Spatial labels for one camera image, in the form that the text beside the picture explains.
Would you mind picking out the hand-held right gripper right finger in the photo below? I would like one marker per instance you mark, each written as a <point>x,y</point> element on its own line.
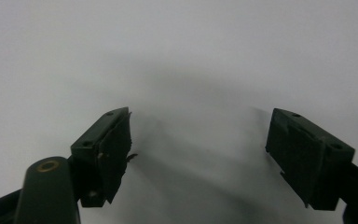
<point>310,155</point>

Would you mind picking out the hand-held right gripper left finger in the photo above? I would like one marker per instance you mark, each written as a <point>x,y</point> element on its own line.
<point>105,155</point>

